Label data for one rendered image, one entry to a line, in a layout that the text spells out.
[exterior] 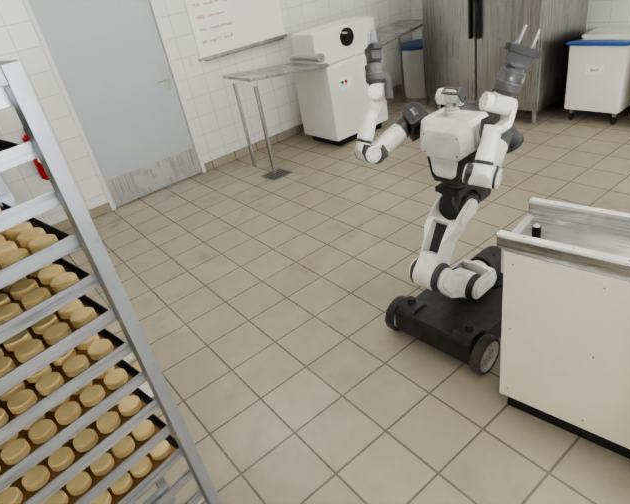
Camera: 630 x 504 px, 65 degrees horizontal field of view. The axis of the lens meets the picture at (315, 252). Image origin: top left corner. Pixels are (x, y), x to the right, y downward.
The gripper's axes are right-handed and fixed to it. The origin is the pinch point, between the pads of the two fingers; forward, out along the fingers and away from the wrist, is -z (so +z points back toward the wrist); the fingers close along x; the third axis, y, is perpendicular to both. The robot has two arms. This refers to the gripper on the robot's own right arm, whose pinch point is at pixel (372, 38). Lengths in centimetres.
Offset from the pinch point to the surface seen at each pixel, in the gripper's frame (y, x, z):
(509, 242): -29, 51, 88
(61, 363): 107, 107, 92
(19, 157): 100, 127, 50
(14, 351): 112, 117, 85
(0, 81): 99, 133, 39
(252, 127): 41, -375, -15
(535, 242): -34, 59, 88
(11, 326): 108, 124, 79
